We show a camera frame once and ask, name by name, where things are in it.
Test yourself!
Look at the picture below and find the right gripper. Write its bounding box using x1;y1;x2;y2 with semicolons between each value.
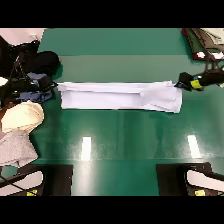
174;71;195;92

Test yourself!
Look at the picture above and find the white shirt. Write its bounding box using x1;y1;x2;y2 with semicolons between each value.
56;80;184;114

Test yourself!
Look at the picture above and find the dark green garment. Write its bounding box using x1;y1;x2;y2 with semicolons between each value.
181;27;210;62

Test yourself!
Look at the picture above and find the brown grey garment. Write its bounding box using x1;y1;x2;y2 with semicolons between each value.
199;27;224;54

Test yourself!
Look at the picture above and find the black garment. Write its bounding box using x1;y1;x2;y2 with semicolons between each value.
0;36;62;78

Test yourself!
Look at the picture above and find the blue garment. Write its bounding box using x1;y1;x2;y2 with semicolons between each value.
18;72;54;104

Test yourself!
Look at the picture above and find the cream garment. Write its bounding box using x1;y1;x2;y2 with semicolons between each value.
0;100;46;135

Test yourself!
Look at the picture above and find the pale pink garment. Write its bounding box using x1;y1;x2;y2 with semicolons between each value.
0;27;46;47

